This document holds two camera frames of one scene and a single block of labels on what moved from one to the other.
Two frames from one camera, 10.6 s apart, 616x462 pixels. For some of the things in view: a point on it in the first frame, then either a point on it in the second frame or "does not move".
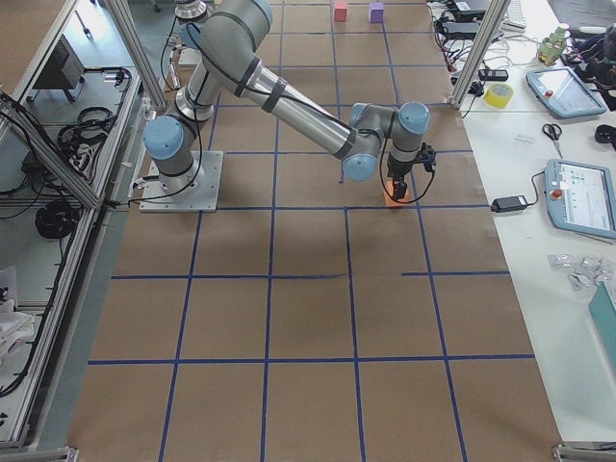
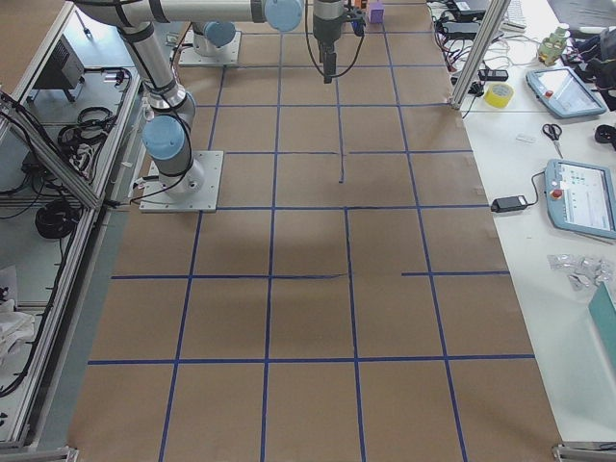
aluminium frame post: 496,14 does not move
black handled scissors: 553,131 does not move
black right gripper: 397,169 to 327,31
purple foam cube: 376,12 does not move
